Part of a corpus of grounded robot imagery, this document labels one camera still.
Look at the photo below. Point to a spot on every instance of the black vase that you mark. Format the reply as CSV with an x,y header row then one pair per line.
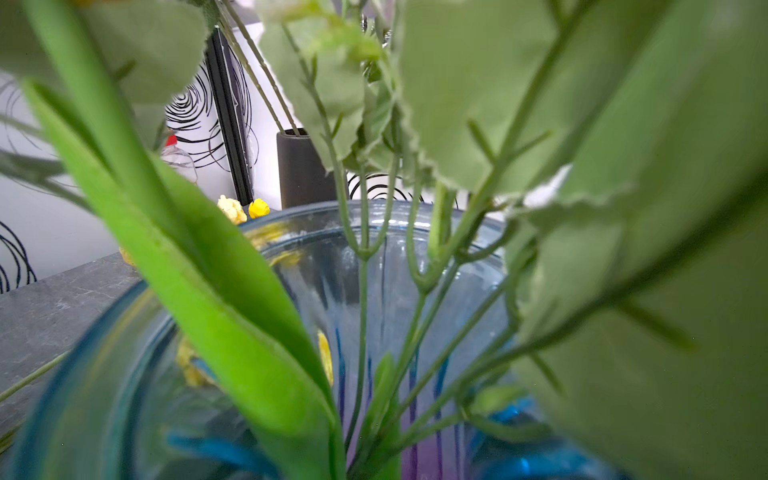
x,y
302,176

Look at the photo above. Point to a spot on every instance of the purple glass vase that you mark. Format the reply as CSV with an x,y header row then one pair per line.
x,y
328,341

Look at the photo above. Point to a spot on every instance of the yellow poppy stem large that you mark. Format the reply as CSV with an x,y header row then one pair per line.
x,y
258,208

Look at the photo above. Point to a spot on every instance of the red lid plastic jar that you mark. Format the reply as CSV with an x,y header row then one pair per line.
x,y
179,159

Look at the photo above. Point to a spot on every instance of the yellow carnation bouquet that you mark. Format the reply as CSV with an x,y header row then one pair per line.
x,y
629,136

